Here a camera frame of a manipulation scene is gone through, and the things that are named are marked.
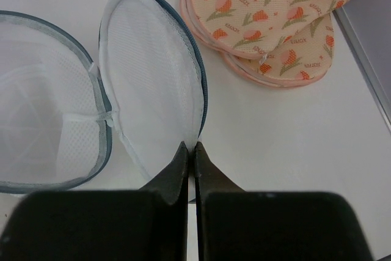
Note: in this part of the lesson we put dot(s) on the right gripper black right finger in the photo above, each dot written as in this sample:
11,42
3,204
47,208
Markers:
234,224

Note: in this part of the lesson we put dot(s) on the floral orange laundry bag upper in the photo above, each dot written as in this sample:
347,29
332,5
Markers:
253,28

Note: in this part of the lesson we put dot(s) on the floral orange laundry bag lower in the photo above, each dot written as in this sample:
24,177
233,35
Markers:
299,60

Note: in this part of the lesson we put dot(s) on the floral orange laundry bag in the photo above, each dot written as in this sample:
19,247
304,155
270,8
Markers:
253,28
299,60

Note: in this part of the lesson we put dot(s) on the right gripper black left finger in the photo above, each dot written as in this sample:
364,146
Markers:
146,224

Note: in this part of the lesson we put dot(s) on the right aluminium frame post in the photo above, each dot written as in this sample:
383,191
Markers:
364,65

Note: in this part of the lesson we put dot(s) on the white mesh laundry bag blue trim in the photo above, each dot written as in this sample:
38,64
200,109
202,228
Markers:
60,110

